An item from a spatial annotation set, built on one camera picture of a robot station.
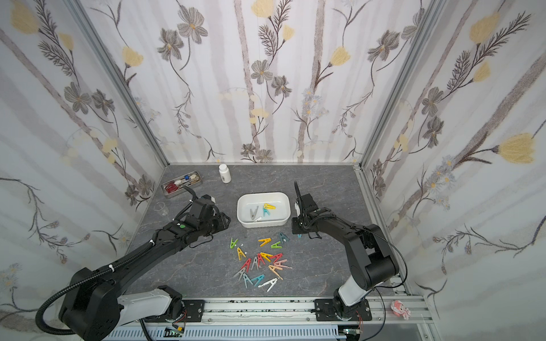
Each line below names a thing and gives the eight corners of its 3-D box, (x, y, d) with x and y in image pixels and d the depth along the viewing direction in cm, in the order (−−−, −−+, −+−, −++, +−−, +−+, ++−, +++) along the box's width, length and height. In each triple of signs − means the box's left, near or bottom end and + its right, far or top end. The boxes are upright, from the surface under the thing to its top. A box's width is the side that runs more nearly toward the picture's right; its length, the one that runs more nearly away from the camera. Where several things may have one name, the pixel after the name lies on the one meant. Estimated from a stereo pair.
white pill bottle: (221, 182, 114) (218, 171, 107) (223, 175, 117) (219, 163, 110) (230, 182, 114) (227, 171, 107) (232, 175, 117) (229, 163, 110)
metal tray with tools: (165, 198, 108) (163, 196, 106) (161, 186, 113) (159, 184, 111) (204, 182, 115) (203, 180, 113) (198, 172, 120) (197, 169, 118)
